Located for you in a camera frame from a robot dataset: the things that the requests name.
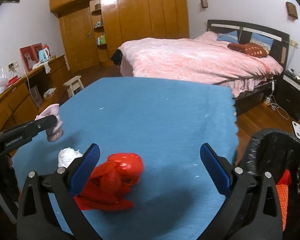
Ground orange foam net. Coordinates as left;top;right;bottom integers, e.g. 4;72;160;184
276;169;292;230

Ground pale pink cloth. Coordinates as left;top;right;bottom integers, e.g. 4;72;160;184
35;103;64;142

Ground white tissue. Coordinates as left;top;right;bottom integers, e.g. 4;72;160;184
58;147;83;168

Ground red plastic bag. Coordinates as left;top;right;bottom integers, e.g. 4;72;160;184
107;153;144;187

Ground black lined trash bin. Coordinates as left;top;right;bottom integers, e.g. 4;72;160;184
238;128;300;239

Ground wooden sideboard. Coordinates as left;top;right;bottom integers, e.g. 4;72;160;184
0;55;70;131

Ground red framed photo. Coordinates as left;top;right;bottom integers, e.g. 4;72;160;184
20;43;43;73

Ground blue electric kettle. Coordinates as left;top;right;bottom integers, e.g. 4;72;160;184
39;48;50;62

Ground small white wooden stool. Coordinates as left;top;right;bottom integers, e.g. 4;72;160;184
63;75;84;98

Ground dark nightstand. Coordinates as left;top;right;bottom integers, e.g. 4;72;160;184
274;71;300;121

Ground wooden wardrobe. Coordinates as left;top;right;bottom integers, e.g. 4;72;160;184
49;0;189;73

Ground blue felt table cloth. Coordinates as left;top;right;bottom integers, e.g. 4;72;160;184
13;77;238;239

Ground black garment on bed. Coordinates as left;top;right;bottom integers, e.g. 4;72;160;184
111;49;123;66

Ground pink bed cover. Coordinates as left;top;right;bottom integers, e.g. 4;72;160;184
119;31;283;98

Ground brown dotted pillow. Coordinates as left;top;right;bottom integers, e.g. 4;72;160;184
228;43;269;58

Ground right blue pillow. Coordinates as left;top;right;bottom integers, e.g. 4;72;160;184
250;33;274;52

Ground blue pillow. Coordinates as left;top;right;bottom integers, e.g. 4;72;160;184
250;33;274;52
217;30;239;44

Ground left blue pillow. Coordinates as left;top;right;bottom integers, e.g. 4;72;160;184
217;30;239;44

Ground white charger cable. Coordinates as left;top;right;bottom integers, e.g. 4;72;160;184
263;80;290;120

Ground dark wooden bed frame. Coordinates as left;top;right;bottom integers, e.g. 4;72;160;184
207;20;289;115

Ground right wall lamp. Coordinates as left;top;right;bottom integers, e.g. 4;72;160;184
286;2;298;20

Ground wall lamp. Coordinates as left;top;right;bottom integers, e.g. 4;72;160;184
200;0;209;9
286;2;298;20

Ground left wall lamp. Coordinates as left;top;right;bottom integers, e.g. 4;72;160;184
200;0;209;9

